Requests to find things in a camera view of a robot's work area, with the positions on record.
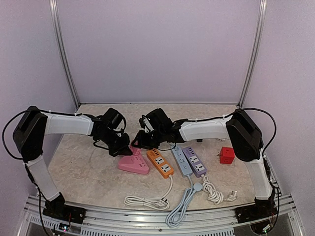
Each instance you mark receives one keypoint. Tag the right aluminium corner post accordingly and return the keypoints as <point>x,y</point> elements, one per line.
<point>254,53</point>

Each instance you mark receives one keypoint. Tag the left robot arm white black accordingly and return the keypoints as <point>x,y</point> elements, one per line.
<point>35,124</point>

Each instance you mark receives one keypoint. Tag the pink triangular socket base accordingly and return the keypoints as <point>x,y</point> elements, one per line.
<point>134,164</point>

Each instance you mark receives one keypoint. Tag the red cube socket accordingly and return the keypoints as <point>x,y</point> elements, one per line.
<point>226,155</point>

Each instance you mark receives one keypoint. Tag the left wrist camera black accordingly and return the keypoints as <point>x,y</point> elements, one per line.
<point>113,118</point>

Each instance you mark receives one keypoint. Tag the aluminium front rail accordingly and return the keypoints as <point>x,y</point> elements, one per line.
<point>104,221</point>

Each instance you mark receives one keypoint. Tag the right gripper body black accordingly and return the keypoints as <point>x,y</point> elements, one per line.
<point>144,137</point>

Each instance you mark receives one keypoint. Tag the light blue power strip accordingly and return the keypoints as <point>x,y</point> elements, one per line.
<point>181,161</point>

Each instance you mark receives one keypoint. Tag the orange power strip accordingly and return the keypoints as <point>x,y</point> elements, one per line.
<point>160,163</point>

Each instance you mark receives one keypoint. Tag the purple power strip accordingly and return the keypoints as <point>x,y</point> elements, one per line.
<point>194,161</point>

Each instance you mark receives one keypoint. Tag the left aluminium corner post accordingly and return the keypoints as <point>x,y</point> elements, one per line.
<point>62,51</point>

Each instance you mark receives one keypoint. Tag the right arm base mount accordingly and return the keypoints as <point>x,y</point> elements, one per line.
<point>259,210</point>

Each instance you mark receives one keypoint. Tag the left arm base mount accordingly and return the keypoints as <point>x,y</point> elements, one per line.
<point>58,209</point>

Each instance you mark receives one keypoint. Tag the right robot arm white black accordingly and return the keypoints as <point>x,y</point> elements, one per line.
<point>244,135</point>

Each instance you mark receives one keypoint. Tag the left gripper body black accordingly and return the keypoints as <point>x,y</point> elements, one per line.
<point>116,145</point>

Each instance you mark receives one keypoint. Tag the aluminium corner post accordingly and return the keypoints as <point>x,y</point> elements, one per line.
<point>62,51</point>
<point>254,53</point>

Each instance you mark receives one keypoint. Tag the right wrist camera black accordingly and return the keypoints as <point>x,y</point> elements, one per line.
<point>155,119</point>

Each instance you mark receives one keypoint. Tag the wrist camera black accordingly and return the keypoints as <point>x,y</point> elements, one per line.
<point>155,119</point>
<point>113,118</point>

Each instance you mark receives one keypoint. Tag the pink square plug adapter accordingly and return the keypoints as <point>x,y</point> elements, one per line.
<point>136,151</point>

